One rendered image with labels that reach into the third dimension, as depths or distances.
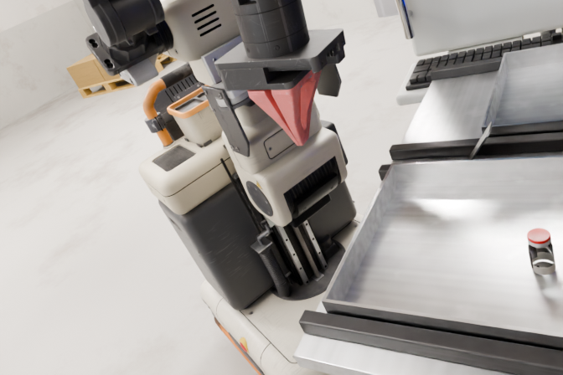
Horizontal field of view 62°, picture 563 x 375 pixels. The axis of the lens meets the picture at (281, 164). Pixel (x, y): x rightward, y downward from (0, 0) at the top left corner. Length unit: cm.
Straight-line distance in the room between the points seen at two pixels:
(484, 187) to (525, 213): 7
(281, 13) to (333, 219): 124
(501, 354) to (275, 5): 35
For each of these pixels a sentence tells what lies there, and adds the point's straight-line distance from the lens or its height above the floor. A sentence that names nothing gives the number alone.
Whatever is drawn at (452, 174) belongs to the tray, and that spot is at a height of 89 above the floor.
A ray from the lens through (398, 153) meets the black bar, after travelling 76.
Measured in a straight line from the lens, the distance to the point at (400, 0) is 126.
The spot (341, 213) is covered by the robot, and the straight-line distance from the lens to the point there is 159.
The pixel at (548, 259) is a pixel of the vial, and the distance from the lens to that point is 53.
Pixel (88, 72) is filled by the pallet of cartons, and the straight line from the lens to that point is 743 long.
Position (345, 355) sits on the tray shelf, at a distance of 52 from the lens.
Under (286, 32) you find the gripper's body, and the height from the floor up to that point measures 120.
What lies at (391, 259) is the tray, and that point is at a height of 88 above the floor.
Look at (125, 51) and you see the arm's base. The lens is 90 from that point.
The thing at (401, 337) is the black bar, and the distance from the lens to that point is 49.
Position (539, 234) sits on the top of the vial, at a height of 93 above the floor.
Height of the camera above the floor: 128
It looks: 27 degrees down
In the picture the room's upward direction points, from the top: 24 degrees counter-clockwise
